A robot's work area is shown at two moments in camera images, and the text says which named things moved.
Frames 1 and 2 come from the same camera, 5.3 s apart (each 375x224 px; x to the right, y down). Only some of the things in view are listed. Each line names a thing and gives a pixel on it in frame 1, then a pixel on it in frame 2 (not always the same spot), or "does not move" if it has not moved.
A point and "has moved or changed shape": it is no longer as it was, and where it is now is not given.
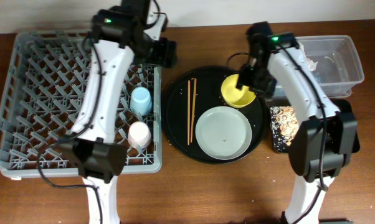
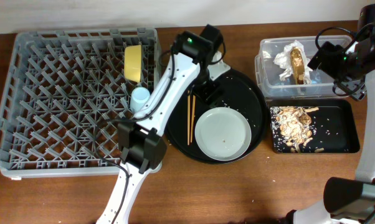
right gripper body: [256, 79] to [340, 66]
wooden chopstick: [194, 109] does not move
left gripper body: [157, 53] to [204, 86]
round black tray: [194, 90] does not move
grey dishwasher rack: [42, 97] does not move
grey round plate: [223, 132] does not move
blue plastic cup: [141, 102] does not move
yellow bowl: [233, 96] has moved or changed shape
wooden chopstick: [189, 111] does not move
